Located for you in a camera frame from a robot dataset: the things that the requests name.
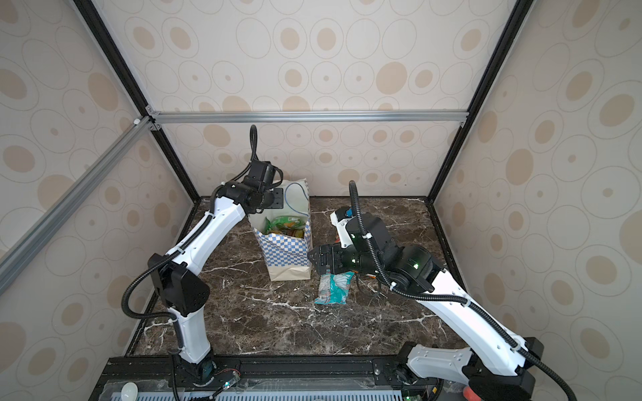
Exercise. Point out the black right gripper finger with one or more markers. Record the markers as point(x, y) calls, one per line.
point(320, 252)
point(322, 265)

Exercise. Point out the blue checkered paper bag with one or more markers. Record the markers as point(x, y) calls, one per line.
point(286, 257)

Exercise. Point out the red emergency button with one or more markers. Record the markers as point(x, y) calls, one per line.
point(470, 395)

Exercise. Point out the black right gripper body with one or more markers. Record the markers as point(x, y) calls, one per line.
point(327, 258)

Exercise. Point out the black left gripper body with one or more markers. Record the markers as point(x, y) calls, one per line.
point(273, 198)

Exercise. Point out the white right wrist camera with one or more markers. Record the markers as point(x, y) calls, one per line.
point(339, 219)

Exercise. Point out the black left corner post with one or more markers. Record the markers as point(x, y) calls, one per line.
point(95, 23)

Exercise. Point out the black right corner post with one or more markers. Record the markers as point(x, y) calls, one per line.
point(511, 30)

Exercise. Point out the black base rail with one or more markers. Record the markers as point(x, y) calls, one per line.
point(268, 377)

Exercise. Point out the green snack packet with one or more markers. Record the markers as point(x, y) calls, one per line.
point(286, 226)

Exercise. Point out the left aluminium frame bar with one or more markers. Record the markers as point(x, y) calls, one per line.
point(33, 241)

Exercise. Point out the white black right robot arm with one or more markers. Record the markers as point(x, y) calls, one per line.
point(495, 361)

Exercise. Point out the black corner post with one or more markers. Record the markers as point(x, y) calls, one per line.
point(511, 30)
point(95, 23)

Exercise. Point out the teal mint candy packet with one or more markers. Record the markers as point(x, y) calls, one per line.
point(334, 289)

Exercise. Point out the horizontal aluminium frame bar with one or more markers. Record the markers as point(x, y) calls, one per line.
point(310, 116)

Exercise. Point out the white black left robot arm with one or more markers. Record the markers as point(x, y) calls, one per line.
point(177, 279)

